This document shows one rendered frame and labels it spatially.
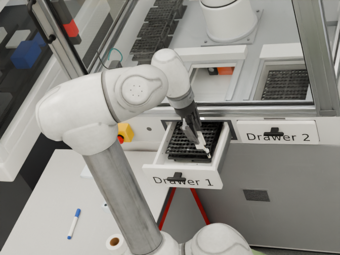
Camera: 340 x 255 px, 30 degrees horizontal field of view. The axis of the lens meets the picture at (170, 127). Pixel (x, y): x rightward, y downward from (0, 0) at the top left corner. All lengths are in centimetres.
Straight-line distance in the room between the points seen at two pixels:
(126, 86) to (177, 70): 60
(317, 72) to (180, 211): 86
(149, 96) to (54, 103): 23
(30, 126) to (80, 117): 137
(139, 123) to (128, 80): 111
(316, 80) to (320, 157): 40
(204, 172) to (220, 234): 50
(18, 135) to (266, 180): 107
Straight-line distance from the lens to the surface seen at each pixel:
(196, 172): 228
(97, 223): 249
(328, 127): 232
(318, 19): 200
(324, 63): 211
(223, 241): 179
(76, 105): 151
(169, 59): 201
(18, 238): 263
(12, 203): 311
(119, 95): 146
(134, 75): 145
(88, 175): 265
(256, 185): 267
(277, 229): 291
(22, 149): 283
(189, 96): 211
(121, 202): 168
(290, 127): 232
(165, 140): 246
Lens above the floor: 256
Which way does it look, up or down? 42 degrees down
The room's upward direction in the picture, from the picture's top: 24 degrees counter-clockwise
